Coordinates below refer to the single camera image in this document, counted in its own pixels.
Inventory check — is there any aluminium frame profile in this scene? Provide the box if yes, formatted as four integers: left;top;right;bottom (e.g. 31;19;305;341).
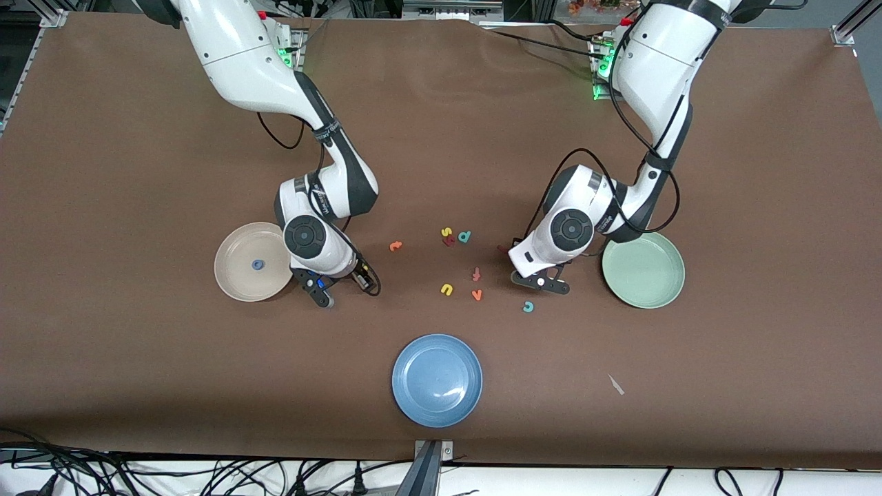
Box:
0;8;70;135
830;0;882;46

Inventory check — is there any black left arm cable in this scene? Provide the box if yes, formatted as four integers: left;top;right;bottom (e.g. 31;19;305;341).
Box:
518;28;681;257

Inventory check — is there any orange artificial plant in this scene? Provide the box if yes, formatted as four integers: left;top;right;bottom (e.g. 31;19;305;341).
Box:
567;0;642;16

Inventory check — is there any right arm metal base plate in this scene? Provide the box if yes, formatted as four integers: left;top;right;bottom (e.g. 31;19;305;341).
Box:
276;28;305;71

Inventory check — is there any brown table cover sheet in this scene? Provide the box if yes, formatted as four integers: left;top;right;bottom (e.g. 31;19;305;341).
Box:
0;12;882;471

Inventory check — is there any grey power strip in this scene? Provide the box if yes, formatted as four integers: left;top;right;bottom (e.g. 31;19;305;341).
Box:
402;0;505;21

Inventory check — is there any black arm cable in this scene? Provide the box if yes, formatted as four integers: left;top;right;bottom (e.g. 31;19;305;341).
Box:
518;28;681;257
256;110;382;298

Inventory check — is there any blue plate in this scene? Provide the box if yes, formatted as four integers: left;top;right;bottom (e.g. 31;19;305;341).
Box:
391;334;484;428

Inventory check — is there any green plate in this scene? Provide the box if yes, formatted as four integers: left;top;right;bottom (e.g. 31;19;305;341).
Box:
602;232;686;309

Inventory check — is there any black equipment box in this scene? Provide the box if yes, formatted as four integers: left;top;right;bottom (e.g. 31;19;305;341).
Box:
504;0;555;21

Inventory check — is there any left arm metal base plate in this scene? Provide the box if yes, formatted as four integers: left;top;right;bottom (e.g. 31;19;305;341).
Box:
590;38;617;102

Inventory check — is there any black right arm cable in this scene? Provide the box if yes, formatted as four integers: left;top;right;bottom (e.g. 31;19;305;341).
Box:
256;110;382;298

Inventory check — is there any black base cable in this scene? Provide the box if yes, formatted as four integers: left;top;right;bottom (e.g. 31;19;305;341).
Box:
482;19;607;61

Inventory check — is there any beige brown plate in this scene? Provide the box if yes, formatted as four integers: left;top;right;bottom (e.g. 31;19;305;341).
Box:
214;222;294;302

